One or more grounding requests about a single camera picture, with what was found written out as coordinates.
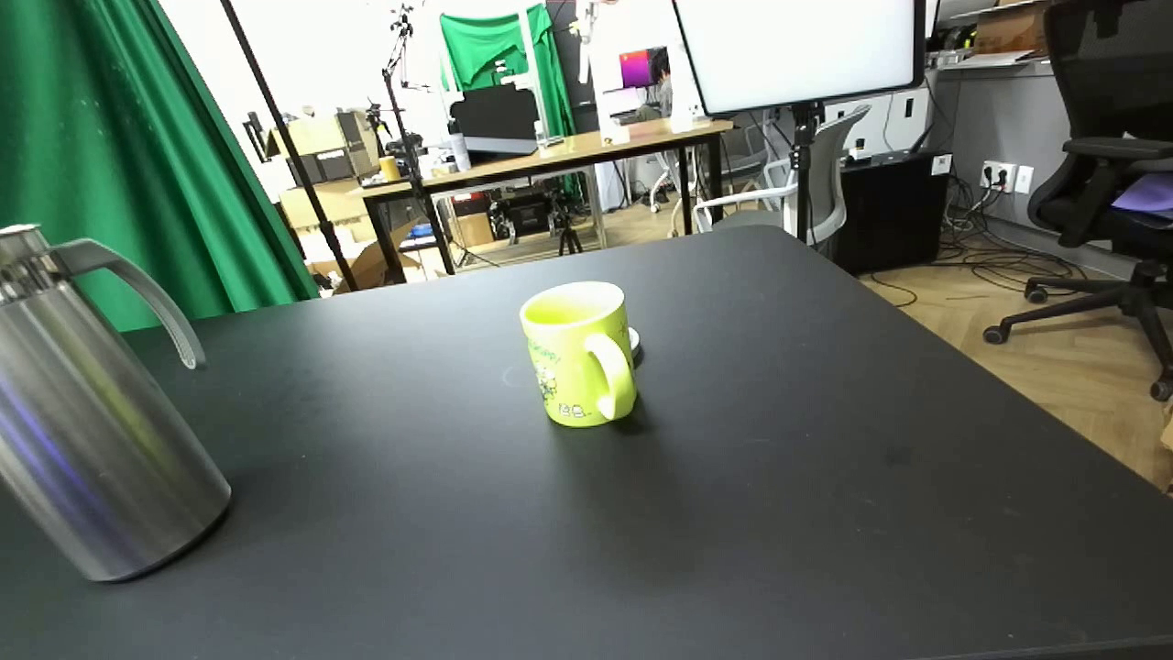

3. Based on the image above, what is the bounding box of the black office chair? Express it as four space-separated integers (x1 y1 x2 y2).
982 0 1173 406

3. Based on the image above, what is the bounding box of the grey white office chair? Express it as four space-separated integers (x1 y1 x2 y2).
695 105 874 248

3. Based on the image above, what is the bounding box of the black box cabinet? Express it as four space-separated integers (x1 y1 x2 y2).
830 145 959 277

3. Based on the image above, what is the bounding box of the silver steel flask with handle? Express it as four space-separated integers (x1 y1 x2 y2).
0 221 234 585

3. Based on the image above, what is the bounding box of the green cloth backdrop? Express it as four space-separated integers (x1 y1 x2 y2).
438 4 580 138

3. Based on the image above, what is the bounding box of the yellow-green ceramic mug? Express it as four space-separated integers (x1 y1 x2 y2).
519 277 643 433

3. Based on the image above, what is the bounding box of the black tripod stand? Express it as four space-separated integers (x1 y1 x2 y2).
377 0 459 277

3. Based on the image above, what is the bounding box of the monitor with pink picture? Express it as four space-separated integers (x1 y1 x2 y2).
618 44 675 95

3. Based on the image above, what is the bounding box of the white screen with black frame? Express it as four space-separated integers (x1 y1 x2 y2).
669 0 928 120

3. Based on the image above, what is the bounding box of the purple cushion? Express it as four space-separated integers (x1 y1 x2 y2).
1112 167 1173 224

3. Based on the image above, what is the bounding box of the thin black slanted pole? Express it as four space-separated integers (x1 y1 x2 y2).
217 0 360 294

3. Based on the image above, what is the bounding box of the wooden desk with black legs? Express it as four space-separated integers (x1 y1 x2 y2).
360 114 737 286

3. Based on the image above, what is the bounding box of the large green curtain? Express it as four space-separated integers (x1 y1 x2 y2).
0 0 323 338

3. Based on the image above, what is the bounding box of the white wall socket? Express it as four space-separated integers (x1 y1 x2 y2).
979 159 1039 199

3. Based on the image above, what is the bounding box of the black case on desk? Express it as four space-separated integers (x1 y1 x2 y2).
443 79 543 159

